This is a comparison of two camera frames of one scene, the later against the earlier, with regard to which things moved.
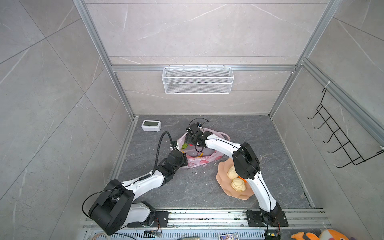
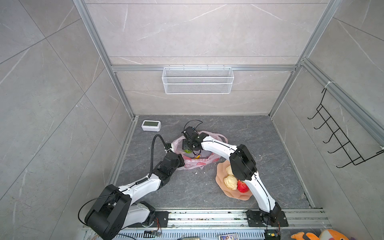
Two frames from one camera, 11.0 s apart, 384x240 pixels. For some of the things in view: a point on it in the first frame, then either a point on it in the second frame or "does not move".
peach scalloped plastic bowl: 223,180 does not move
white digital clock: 151,125 does not move
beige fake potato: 238,184 → 231,182
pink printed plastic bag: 199,157 does not move
